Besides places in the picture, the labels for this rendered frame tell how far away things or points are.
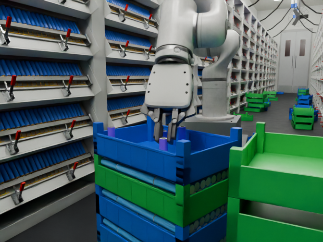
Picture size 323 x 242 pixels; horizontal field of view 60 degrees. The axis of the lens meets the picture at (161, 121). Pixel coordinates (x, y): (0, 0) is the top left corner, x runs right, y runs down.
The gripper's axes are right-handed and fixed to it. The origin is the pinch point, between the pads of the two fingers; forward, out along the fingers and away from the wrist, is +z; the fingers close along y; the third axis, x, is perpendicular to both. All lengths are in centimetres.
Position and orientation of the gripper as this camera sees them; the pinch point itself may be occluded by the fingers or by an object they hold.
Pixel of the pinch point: (165, 133)
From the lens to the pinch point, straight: 58.7
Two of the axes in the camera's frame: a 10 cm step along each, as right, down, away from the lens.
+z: -1.1, 9.6, -2.6
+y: -9.6, -0.4, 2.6
